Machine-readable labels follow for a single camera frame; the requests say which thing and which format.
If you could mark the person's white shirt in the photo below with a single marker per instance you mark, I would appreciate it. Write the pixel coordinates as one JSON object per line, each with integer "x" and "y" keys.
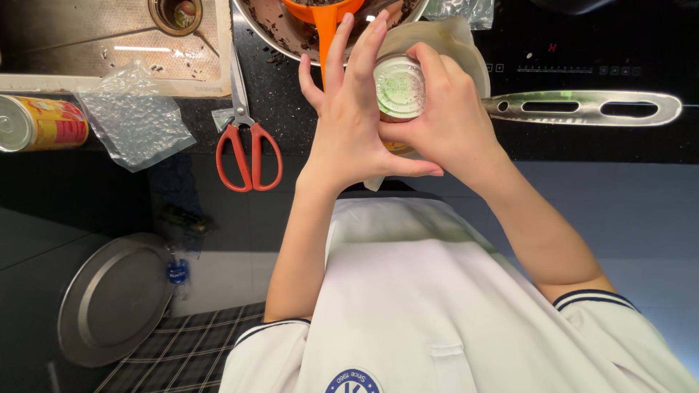
{"x": 426, "y": 316}

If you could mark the plastic water bottle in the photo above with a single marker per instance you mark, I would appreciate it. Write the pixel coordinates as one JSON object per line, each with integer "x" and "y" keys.
{"x": 178, "y": 273}

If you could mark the person's left hand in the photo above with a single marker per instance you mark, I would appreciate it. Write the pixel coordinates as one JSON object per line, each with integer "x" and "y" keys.
{"x": 344, "y": 131}

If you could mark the sink drain strainer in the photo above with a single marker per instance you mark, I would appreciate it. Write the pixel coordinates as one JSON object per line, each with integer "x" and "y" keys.
{"x": 176, "y": 13}

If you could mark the small clear plastic bag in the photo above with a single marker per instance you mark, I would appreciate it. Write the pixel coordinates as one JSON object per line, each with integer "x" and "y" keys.
{"x": 461, "y": 11}

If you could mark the steel kitchen sink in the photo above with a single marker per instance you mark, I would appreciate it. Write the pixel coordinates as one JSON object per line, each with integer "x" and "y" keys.
{"x": 82, "y": 49}

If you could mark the round metal tray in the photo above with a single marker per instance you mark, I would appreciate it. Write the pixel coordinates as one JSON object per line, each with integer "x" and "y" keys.
{"x": 112, "y": 300}

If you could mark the orange plastic funnel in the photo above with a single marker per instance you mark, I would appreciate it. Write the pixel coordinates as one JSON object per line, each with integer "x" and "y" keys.
{"x": 323, "y": 33}

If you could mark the dark plaid mat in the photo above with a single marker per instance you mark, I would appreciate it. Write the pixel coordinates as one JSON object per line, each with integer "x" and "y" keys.
{"x": 191, "y": 349}

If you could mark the clear plastic scrap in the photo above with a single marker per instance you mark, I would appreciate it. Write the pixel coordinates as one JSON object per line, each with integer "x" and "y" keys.
{"x": 221, "y": 119}

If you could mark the person's right hand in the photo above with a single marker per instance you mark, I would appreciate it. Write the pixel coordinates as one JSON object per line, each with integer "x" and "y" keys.
{"x": 453, "y": 120}

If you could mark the steel bowl with dark residue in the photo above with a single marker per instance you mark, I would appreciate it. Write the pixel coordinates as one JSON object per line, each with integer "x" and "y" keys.
{"x": 273, "y": 24}

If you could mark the clear embossed vacuum bag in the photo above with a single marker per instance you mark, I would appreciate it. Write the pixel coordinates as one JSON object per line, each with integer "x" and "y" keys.
{"x": 134, "y": 125}

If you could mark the yellow labelled tin can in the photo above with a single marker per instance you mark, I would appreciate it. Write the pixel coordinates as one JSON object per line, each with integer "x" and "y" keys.
{"x": 43, "y": 123}

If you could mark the tin can with clear lid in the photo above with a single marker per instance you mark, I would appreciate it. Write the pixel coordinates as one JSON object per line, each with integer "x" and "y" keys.
{"x": 399, "y": 87}

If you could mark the black induction cooktop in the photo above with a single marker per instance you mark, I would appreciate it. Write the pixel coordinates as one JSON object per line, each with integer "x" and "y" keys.
{"x": 600, "y": 49}

